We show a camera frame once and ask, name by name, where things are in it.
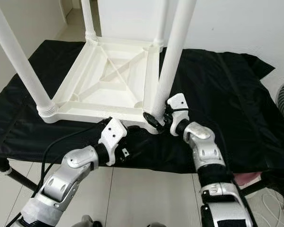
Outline white plastic table leg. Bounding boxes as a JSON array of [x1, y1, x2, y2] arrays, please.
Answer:
[[154, 0, 171, 48], [0, 0, 58, 122], [80, 0, 98, 41], [151, 0, 198, 121]]

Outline pink plastic stool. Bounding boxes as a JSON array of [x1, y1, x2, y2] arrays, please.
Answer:
[[234, 173, 263, 183]]

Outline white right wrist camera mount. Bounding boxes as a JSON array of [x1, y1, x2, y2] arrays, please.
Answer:
[[167, 93, 190, 137]]

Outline black tablecloth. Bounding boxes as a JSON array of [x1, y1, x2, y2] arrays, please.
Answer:
[[0, 40, 284, 173]]

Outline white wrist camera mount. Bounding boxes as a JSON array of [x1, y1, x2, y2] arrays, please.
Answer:
[[167, 93, 190, 137], [98, 117, 128, 166]]

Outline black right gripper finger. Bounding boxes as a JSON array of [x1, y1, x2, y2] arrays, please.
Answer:
[[142, 112, 163, 132]]

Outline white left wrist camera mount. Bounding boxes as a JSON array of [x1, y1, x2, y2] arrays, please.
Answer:
[[98, 117, 128, 166]]

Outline grey robot left foot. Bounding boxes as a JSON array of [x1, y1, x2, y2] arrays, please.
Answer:
[[76, 215, 95, 227]]

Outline white plastic children table top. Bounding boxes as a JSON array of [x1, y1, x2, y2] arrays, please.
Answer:
[[40, 37, 164, 135]]

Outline white floor cable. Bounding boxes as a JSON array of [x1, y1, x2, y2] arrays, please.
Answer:
[[258, 189, 284, 227]]

